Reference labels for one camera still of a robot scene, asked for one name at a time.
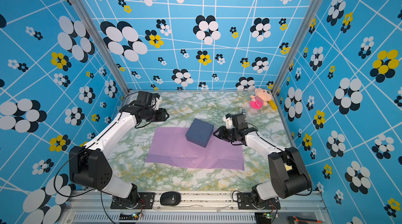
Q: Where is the dark blue gift box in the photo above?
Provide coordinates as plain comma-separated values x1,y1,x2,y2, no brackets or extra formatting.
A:
185,118,214,148

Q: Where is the purple wrapping paper sheet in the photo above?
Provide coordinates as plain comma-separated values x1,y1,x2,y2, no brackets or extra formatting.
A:
145,127,245,171

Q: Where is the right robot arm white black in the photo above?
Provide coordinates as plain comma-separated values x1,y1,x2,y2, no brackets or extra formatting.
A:
213,114,313,209

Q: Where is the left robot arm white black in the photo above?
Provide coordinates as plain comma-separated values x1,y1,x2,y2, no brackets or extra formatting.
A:
69,91,169,208

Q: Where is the pink plush pig toy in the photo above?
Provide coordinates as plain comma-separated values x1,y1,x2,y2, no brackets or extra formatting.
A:
250,88,273,110

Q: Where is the yellow round sponge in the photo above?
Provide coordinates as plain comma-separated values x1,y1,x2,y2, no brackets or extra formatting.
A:
285,165,293,171

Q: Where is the black computer mouse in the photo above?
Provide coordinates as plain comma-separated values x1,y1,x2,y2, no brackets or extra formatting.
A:
160,191,181,206

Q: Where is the green circuit board right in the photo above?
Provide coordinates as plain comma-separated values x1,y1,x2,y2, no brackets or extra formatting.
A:
254,212,277,223

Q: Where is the green circuit board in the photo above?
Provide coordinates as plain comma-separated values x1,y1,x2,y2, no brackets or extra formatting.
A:
254,212,277,223
119,213,141,221

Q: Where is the orange black tool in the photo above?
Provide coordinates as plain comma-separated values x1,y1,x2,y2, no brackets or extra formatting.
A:
287,216,322,224

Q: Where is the green circuit board left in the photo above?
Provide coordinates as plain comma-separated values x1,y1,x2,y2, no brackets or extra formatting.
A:
119,213,141,221

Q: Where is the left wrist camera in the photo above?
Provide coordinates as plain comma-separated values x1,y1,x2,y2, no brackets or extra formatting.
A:
151,94,162,110

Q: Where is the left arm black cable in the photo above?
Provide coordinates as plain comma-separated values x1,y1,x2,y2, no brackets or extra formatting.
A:
52,151,95,198

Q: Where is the aluminium frame post left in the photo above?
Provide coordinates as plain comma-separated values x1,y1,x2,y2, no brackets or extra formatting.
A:
71,0,130,95

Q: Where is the aluminium frame post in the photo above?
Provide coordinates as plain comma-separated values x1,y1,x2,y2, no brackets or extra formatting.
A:
71,0,130,95
272,0,323,94

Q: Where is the aluminium front rail base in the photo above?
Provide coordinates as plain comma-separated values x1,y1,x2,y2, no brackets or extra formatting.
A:
59,191,334,224

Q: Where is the aluminium frame post right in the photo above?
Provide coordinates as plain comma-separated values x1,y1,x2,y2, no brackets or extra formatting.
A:
272,0,323,94

